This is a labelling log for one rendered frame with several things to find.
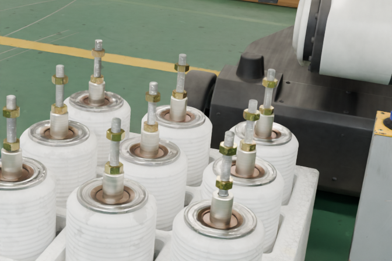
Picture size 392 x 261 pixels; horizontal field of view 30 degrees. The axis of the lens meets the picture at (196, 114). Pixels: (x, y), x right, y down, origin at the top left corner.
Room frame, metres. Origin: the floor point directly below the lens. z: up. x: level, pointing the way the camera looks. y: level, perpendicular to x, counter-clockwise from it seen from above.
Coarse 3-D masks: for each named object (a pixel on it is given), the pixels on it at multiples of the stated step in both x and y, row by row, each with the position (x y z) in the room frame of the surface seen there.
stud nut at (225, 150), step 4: (220, 144) 0.65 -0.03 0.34; (236, 144) 0.65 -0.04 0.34; (220, 148) 0.65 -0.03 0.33; (224, 148) 0.64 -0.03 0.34; (228, 148) 0.64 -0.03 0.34; (232, 148) 0.64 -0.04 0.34; (236, 148) 0.65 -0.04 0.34; (220, 152) 0.65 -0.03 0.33; (224, 152) 0.64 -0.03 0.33; (228, 152) 0.64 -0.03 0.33; (232, 152) 0.64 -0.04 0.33; (236, 152) 0.65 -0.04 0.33
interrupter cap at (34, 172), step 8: (0, 160) 0.73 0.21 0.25; (24, 160) 0.74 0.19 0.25; (32, 160) 0.74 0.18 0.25; (0, 168) 0.72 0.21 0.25; (24, 168) 0.72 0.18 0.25; (32, 168) 0.72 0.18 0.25; (40, 168) 0.72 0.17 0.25; (0, 176) 0.70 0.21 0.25; (24, 176) 0.71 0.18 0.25; (32, 176) 0.70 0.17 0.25; (40, 176) 0.70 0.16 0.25; (0, 184) 0.68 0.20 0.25; (8, 184) 0.68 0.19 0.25; (16, 184) 0.68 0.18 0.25; (24, 184) 0.68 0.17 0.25; (32, 184) 0.68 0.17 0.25
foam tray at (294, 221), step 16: (96, 176) 0.86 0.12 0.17; (304, 176) 0.91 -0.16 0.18; (192, 192) 0.83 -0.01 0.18; (304, 192) 0.86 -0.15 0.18; (288, 208) 0.82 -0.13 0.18; (304, 208) 0.82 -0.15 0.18; (64, 224) 0.75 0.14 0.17; (288, 224) 0.78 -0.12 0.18; (304, 224) 0.79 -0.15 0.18; (64, 240) 0.70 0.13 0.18; (160, 240) 0.72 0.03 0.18; (288, 240) 0.74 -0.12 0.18; (304, 240) 0.85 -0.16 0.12; (0, 256) 0.65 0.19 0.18; (48, 256) 0.66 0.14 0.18; (64, 256) 0.68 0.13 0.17; (160, 256) 0.68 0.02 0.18; (272, 256) 0.70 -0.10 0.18; (288, 256) 0.71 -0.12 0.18; (304, 256) 0.93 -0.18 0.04
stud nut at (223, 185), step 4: (216, 180) 0.65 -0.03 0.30; (220, 180) 0.65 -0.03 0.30; (232, 180) 0.65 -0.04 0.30; (216, 184) 0.65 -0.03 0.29; (220, 184) 0.64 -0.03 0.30; (224, 184) 0.64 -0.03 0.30; (228, 184) 0.64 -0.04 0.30; (232, 184) 0.65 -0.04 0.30; (220, 188) 0.64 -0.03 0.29; (224, 188) 0.64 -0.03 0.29; (228, 188) 0.64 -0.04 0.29
